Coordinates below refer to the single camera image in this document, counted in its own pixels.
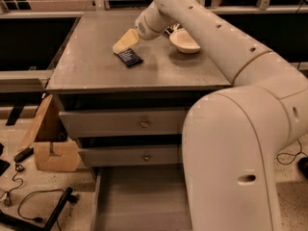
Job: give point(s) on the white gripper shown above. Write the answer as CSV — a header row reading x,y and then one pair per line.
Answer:
x,y
142,25

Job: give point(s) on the dark blue rxbar wrapper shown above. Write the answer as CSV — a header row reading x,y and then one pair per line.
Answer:
x,y
129,57

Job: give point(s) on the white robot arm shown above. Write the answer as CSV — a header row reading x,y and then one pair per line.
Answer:
x,y
231,137

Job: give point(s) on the grey drawer cabinet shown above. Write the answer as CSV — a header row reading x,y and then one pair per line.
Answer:
x,y
89,76

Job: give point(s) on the grey top drawer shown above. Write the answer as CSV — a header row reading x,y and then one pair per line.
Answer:
x,y
128,122

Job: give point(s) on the grey middle drawer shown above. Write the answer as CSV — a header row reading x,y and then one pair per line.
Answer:
x,y
131,155

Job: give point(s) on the grey open bottom drawer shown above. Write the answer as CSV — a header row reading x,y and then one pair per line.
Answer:
x,y
141,198

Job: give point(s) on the white bowl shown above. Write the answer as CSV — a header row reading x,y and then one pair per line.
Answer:
x,y
184,42

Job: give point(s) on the brown cardboard box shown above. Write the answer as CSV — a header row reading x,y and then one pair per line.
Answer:
x,y
53,151

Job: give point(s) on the black stand leg left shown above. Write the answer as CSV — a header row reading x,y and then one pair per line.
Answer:
x,y
21,225

